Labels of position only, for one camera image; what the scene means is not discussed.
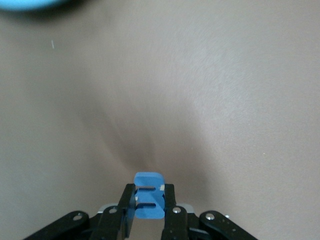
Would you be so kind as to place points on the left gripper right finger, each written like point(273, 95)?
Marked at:
point(175, 225)

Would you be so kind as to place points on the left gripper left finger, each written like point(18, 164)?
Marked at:
point(112, 225)

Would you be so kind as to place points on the blue foam letter m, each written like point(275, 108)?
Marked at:
point(147, 180)

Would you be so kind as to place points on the brown table cover sheet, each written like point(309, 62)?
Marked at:
point(200, 75)

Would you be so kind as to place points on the blue round plate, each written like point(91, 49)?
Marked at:
point(25, 3)

